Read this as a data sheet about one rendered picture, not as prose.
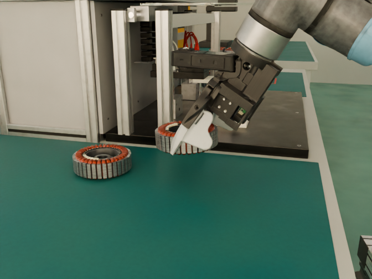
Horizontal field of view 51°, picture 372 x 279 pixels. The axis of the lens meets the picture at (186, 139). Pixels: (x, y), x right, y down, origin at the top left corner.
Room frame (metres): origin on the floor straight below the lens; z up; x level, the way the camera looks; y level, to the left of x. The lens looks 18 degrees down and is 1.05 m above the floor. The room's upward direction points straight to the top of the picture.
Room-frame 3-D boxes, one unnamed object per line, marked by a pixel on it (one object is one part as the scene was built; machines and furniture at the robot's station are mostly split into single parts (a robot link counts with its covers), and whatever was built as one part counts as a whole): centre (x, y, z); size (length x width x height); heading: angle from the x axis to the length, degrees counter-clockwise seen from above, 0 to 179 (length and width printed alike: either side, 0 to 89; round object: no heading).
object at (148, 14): (0.95, 0.10, 1.05); 0.06 x 0.04 x 0.04; 165
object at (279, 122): (1.14, -0.11, 0.76); 0.64 x 0.47 x 0.02; 165
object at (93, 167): (0.71, 0.16, 0.77); 0.11 x 0.11 x 0.04
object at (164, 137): (0.66, 0.00, 0.83); 0.11 x 0.11 x 0.04
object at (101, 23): (1.20, 0.12, 0.92); 0.66 x 0.01 x 0.30; 165
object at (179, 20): (1.16, -0.03, 1.03); 0.62 x 0.01 x 0.03; 165
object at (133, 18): (1.18, 0.04, 1.04); 0.62 x 0.02 x 0.03; 165
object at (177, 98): (1.05, 0.04, 0.80); 0.08 x 0.05 x 0.06; 165
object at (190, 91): (1.29, -0.02, 0.80); 0.08 x 0.05 x 0.06; 165
